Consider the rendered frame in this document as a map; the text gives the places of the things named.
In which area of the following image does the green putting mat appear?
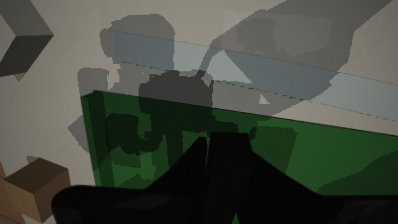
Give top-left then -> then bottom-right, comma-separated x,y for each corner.
102,91 -> 398,196

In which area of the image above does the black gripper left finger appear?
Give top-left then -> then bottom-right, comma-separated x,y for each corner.
50,137 -> 208,224

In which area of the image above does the brown cube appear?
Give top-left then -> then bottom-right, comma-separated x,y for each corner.
2,158 -> 71,224

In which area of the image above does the red and grey golf putter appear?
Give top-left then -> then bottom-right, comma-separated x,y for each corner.
198,131 -> 255,224

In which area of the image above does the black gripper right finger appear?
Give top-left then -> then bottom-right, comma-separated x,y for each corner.
237,152 -> 398,224

